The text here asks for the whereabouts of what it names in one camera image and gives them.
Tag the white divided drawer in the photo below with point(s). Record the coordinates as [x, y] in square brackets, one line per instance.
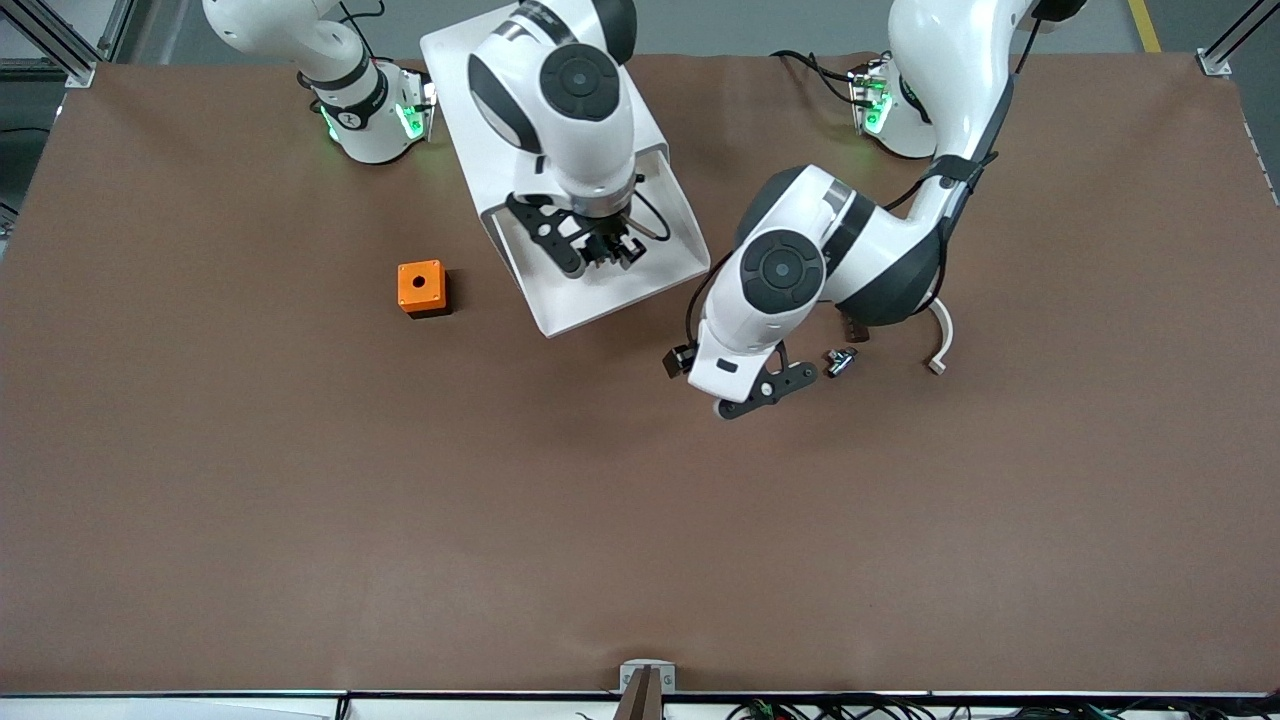
[620, 300]

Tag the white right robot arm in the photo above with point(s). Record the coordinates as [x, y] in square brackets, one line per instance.
[600, 150]

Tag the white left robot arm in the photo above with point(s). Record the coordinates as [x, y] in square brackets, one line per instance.
[940, 80]

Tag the silver metal fitting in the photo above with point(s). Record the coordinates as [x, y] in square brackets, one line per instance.
[840, 362]

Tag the small brown block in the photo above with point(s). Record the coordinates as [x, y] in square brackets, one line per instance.
[856, 328]

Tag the white curved plastic part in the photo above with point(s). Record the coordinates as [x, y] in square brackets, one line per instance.
[945, 340]

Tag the brown table mat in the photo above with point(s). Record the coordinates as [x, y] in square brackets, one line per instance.
[640, 520]

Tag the orange button enclosure box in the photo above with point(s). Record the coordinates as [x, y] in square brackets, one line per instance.
[420, 285]

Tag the grey metal bracket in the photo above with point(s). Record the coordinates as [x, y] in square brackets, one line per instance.
[648, 672]

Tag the dark brown post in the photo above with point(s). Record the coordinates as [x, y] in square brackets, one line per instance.
[640, 700]

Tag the aluminium frame profile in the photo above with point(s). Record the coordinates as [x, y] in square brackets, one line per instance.
[60, 45]
[1235, 40]

